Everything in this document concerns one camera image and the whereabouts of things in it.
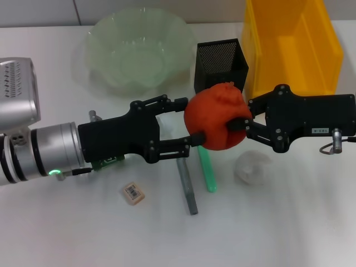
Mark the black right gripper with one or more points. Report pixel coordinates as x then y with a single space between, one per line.
311 116

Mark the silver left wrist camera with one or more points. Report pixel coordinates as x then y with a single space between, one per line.
16 91

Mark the yellow plastic bin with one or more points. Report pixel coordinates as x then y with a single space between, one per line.
294 55

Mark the grey pen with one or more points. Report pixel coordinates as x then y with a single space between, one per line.
187 186

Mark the beige eraser with barcode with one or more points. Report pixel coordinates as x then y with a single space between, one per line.
133 193

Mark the white paper ball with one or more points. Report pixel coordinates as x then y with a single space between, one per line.
253 168

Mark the pale green glass fruit bowl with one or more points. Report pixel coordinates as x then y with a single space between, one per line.
133 53

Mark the clear green-label water bottle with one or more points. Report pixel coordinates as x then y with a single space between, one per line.
105 162

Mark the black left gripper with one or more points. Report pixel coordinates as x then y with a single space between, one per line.
116 136

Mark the black mesh pen holder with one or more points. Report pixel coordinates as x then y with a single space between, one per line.
219 64

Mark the green pen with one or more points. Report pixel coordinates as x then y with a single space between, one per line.
208 172

